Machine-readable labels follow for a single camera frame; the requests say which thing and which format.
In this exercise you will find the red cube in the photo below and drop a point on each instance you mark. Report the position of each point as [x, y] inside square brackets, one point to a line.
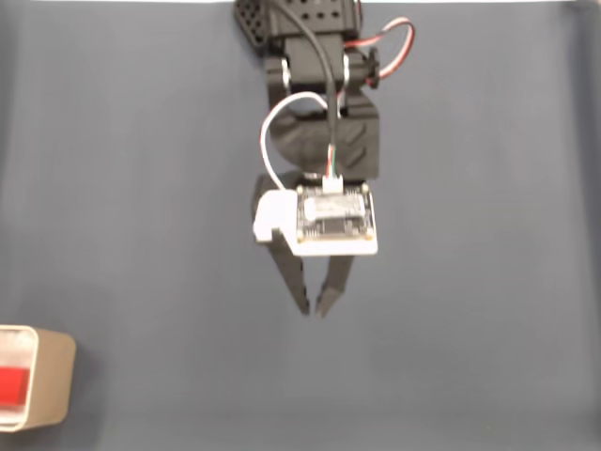
[14, 386]

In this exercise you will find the beige box white inside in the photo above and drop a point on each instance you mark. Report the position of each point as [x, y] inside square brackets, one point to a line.
[54, 376]

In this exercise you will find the white camera board mount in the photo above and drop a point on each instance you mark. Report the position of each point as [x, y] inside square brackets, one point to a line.
[328, 221]

